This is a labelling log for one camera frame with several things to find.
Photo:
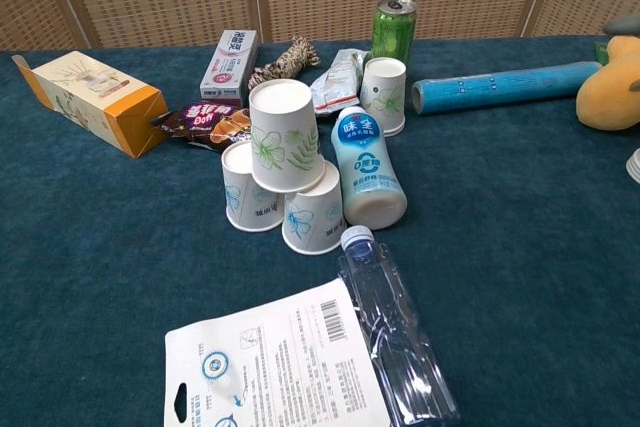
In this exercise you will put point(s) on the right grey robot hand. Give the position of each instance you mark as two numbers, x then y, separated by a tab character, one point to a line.
627	28

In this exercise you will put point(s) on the white paper cup green flower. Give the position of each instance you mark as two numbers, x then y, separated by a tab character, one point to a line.
285	137
382	92

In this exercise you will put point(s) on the white paper cup blue print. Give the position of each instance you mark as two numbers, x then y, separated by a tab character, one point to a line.
240	192

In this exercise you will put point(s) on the white object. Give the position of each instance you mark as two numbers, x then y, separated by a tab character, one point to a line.
635	164

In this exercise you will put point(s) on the yellow plush toy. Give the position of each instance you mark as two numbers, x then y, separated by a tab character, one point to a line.
610	92

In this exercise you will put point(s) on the blue paper roll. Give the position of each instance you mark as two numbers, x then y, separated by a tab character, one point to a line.
500	87

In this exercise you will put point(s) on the green drink can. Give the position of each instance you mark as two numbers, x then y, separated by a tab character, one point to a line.
392	32

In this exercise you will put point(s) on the silver foil pouch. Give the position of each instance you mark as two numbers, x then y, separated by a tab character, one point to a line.
340	77

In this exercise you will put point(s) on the white blue milk bottle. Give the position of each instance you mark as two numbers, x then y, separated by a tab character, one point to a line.
367	167

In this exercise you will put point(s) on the white paper cup blue flower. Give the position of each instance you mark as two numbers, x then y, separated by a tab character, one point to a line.
312	217

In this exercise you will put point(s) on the clear plastic water bottle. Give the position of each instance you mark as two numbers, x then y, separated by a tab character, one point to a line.
400	337

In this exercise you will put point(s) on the white pink toothpaste box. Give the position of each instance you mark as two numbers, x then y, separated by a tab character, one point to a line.
227	67

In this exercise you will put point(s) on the brown chocolate snack bag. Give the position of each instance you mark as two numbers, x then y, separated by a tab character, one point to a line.
200	124

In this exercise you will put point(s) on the white blister card package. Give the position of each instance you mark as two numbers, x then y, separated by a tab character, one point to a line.
280	362

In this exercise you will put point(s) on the orange cream cardboard box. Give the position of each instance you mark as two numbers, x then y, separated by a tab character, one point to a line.
100	97

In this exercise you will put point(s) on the teal table cloth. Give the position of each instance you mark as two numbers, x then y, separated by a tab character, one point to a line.
150	297

